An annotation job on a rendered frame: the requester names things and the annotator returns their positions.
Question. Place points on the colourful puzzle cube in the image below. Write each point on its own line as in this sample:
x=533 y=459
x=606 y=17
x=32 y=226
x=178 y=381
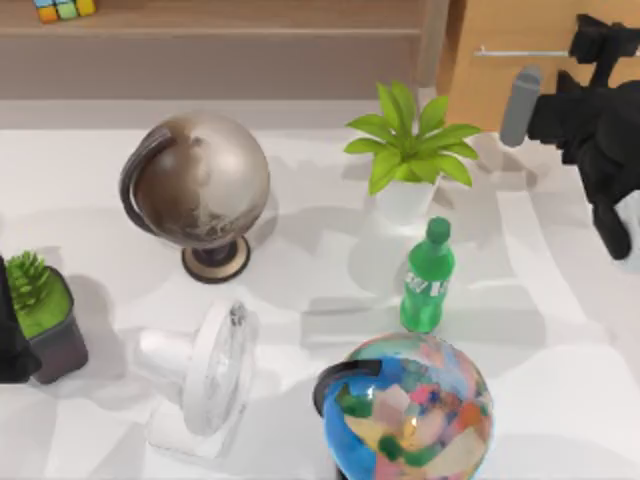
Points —
x=64 y=10

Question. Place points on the pale grey rounded box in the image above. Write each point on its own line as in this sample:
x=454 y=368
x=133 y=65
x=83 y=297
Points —
x=520 y=105

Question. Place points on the small plant in grey pot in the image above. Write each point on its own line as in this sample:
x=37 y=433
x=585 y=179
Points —
x=47 y=320

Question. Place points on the brown and silver globe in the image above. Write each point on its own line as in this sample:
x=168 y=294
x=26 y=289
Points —
x=205 y=175

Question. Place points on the green plant in white pot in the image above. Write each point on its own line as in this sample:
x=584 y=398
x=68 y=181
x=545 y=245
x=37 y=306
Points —
x=410 y=145

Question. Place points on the green bottle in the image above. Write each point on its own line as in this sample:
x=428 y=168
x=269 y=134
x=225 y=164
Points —
x=425 y=290

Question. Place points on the wooden open shelf unit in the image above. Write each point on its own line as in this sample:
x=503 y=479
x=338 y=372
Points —
x=225 y=60

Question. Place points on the wooden cupboard door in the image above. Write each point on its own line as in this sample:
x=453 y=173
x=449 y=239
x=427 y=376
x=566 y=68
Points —
x=480 y=95

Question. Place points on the white desk fan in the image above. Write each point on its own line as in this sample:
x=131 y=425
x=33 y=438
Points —
x=215 y=370

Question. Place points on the colourful blue globe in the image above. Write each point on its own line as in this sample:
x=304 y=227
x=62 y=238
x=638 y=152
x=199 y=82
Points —
x=415 y=415

